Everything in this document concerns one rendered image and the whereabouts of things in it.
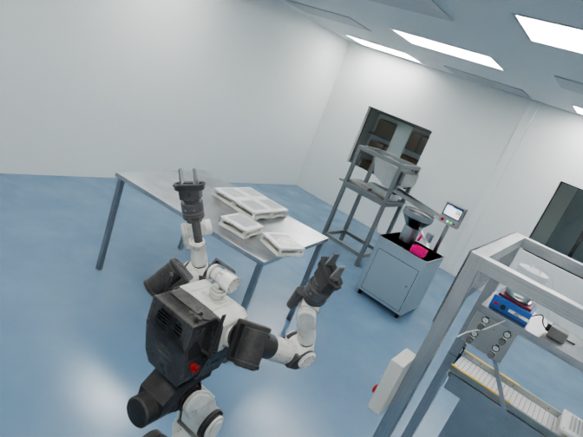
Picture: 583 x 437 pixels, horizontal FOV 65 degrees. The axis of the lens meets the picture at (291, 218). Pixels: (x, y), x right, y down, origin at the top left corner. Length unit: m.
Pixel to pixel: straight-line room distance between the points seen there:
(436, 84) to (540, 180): 2.22
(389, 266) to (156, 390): 3.83
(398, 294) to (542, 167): 3.28
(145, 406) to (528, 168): 6.63
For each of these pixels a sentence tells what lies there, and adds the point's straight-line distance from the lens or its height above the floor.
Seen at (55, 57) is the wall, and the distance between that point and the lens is 5.66.
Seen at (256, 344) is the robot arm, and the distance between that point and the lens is 1.58.
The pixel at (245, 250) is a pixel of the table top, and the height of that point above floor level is 0.89.
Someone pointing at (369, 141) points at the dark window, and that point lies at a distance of 8.56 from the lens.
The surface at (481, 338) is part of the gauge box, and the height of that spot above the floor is 1.18.
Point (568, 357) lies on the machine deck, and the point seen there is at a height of 1.34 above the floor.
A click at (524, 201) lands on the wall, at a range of 7.57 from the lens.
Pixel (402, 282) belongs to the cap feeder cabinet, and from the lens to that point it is 5.23.
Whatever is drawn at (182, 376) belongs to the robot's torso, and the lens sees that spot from 1.67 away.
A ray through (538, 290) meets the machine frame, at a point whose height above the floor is 1.71.
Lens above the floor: 2.12
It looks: 17 degrees down
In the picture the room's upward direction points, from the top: 21 degrees clockwise
